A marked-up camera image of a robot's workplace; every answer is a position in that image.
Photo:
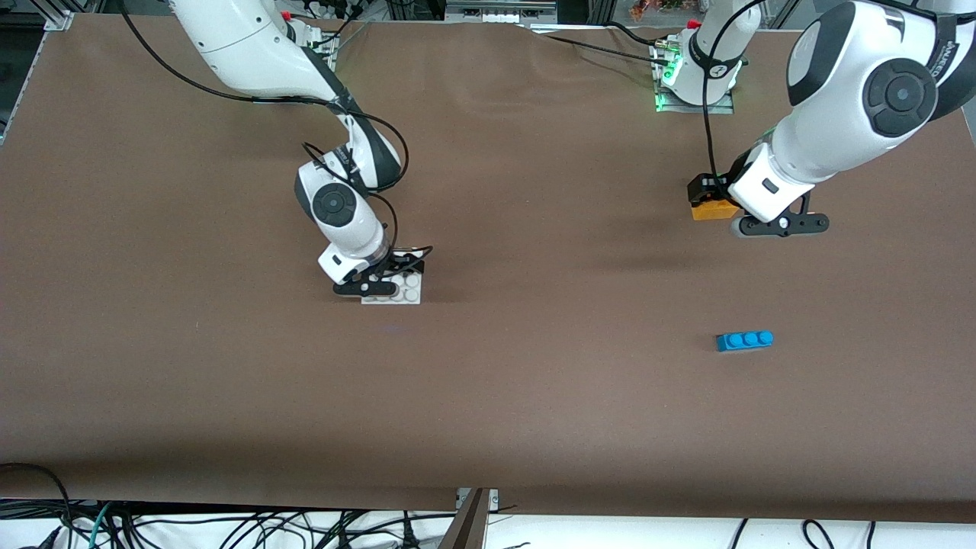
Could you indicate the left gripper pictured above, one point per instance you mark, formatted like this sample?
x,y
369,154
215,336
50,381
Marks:
x,y
703,188

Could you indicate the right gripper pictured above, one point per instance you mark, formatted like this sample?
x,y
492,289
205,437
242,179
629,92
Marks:
x,y
399,264

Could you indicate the white studded base plate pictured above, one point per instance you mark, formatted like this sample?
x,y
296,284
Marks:
x,y
408,293

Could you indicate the yellow two-stud block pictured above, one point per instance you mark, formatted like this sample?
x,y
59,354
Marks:
x,y
713,210

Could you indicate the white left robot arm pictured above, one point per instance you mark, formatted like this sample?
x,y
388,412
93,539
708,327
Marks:
x,y
839,99

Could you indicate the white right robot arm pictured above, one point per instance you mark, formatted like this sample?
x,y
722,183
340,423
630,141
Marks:
x,y
252,46

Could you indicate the blue three-stud block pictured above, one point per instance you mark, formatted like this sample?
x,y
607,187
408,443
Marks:
x,y
745,341

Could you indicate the grey metal beam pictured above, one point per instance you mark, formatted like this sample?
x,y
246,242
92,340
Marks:
x,y
467,526

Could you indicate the white power strip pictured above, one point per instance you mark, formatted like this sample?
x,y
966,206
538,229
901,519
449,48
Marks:
x,y
499,11

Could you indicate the silver metal bracket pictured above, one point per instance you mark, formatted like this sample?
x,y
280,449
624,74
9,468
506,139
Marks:
x,y
494,499

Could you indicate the aluminium frame profile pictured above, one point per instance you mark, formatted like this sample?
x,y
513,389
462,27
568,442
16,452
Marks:
x,y
19,91

